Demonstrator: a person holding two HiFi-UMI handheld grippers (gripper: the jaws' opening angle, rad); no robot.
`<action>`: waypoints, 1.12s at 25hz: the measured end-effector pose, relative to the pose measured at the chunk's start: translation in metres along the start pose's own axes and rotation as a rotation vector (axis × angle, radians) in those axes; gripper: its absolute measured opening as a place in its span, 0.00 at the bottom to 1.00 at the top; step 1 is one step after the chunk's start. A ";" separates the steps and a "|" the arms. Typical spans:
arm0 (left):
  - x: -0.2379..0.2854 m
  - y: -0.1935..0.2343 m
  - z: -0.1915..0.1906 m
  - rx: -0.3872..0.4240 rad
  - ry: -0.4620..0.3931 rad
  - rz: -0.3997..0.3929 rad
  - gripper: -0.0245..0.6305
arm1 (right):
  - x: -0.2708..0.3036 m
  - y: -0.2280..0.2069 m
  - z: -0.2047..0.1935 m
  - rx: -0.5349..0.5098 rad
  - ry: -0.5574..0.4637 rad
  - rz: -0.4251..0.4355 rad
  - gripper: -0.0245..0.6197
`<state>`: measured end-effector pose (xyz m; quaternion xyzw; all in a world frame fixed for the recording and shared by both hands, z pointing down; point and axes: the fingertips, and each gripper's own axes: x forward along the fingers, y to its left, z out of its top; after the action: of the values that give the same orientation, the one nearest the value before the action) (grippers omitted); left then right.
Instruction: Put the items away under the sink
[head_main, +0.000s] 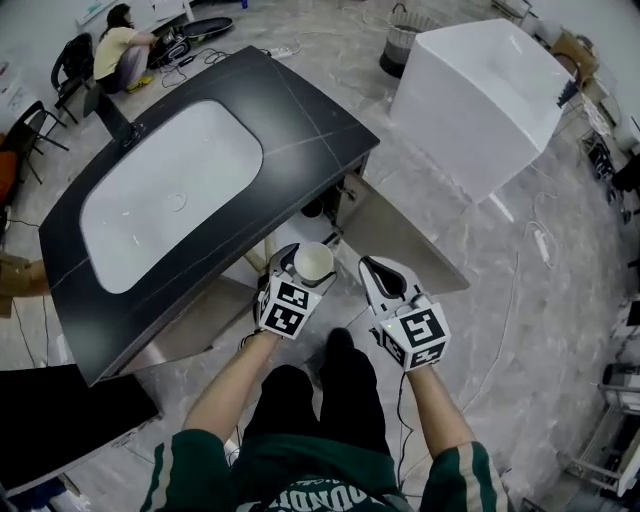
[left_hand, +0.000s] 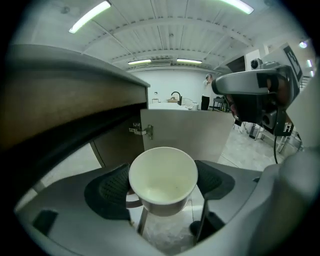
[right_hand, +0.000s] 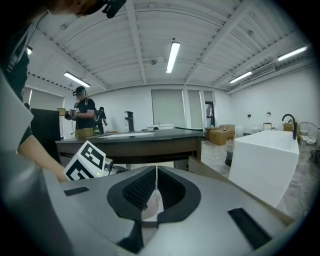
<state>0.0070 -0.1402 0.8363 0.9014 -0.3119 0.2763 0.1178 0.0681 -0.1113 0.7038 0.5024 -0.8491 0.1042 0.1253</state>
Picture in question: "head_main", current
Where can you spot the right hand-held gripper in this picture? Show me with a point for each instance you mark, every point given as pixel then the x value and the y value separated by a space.
pixel 417 335

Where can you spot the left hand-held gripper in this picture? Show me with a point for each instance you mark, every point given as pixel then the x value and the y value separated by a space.
pixel 287 312

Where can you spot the white ceramic mug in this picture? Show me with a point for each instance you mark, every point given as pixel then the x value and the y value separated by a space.
pixel 314 262

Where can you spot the black vanity with white sink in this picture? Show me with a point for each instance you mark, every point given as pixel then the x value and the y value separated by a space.
pixel 300 100

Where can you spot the person's right forearm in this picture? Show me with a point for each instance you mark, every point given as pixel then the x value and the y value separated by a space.
pixel 440 410

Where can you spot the person's left forearm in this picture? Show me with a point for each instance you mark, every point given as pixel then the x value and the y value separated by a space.
pixel 230 385

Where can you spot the white sink basin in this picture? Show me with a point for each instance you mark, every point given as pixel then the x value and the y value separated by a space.
pixel 170 190

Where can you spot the black sink faucet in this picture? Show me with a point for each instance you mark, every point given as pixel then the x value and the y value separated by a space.
pixel 112 117

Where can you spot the grey cabinet door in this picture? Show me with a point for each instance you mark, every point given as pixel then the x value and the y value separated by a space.
pixel 400 235

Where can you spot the person's right leg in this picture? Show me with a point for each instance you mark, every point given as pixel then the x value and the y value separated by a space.
pixel 355 390

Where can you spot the person's leg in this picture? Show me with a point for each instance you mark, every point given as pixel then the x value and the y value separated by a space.
pixel 355 390
pixel 285 405

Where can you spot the person's left leg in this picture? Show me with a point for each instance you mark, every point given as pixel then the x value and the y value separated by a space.
pixel 285 405

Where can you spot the white power strip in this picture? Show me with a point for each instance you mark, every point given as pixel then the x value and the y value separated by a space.
pixel 542 247
pixel 280 51

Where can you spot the white bathtub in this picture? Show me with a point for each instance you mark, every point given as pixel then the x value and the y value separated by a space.
pixel 475 110

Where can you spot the green printed t-shirt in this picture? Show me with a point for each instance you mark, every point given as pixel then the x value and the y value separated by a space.
pixel 325 480

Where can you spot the ribbed grey basket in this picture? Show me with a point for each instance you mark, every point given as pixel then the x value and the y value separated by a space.
pixel 400 40

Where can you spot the black equipment bag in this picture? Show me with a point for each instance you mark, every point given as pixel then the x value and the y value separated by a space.
pixel 170 50

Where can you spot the black bathtub faucet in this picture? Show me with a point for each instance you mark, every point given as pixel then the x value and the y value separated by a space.
pixel 567 92

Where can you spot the metal rack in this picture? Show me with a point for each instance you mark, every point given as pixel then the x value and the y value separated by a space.
pixel 610 440

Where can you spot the black box cabinet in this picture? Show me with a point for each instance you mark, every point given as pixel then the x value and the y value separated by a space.
pixel 65 420

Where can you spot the small open cardboard box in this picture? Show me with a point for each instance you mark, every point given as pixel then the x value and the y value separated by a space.
pixel 575 57

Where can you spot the black folding chair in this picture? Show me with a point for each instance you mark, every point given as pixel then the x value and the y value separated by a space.
pixel 30 130

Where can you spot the black armchair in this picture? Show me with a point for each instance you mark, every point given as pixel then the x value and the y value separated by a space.
pixel 72 65

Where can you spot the orange bag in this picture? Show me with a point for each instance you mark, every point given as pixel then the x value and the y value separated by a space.
pixel 7 175

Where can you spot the white vanity cabinet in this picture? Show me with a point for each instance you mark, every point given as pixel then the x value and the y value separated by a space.
pixel 130 10

